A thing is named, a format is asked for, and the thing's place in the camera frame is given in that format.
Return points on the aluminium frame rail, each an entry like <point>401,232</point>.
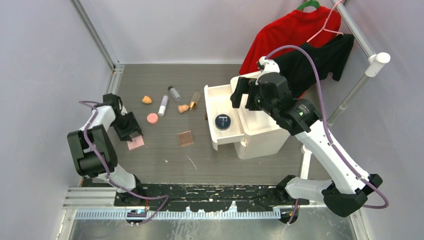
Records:
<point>92,61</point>

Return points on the orange makeup sponge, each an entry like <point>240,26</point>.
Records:
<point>146,100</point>

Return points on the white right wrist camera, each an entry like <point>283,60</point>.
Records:
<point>267,66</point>

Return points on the green hanger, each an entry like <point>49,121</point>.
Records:
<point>308,3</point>

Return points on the white top drawer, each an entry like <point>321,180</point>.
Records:
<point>217,101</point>

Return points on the clear vial black cap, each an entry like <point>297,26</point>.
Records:
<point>174,93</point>

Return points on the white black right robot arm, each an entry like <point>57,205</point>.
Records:
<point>349,187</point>

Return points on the dark blue round jar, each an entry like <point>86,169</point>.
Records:
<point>222,122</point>

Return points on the red shirt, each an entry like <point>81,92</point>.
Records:
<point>295,28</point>

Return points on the pink hanger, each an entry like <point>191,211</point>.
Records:
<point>323,28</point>

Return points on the white drawer cabinet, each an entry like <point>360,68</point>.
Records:
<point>262,136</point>

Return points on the black shirt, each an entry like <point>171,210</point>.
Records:
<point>329,58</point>

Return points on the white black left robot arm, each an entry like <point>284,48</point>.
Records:
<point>93,153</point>

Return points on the pink square pad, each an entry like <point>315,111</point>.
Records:
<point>135,142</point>

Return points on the brown square compact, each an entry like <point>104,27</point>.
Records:
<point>185,138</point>

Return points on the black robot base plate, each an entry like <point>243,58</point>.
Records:
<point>207,197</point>

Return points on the metal clothes rack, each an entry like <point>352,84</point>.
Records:
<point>363,128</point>

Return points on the white purple tube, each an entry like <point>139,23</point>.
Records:
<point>163,106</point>

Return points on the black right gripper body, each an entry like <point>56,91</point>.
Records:
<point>255,102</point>

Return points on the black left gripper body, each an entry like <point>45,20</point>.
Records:
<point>125,125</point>

